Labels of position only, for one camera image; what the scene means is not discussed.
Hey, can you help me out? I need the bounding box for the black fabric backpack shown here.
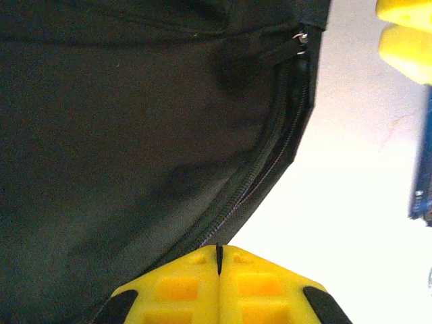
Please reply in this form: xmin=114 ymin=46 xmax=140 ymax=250
xmin=0 ymin=0 xmax=332 ymax=324

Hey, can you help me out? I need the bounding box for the blue cover book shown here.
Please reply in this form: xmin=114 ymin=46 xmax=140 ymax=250
xmin=406 ymin=84 xmax=432 ymax=227

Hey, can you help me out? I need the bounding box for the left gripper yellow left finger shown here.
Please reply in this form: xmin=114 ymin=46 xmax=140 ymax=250
xmin=92 ymin=245 xmax=221 ymax=324

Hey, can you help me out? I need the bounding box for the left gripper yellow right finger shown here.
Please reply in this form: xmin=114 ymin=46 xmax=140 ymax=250
xmin=219 ymin=245 xmax=354 ymax=324

